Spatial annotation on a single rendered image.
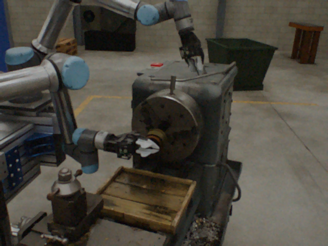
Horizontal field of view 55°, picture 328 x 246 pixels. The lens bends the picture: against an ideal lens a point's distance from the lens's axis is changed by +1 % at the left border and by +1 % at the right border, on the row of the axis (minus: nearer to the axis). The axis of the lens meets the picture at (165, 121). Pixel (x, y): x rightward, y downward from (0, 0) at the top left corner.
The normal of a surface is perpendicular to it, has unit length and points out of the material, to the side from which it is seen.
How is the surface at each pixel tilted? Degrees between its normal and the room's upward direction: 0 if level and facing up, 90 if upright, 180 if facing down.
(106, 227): 0
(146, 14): 90
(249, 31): 90
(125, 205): 0
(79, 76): 89
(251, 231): 0
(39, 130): 90
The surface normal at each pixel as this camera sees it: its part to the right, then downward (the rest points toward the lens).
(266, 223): 0.02, -0.93
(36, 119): -0.19, 0.36
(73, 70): 0.79, 0.23
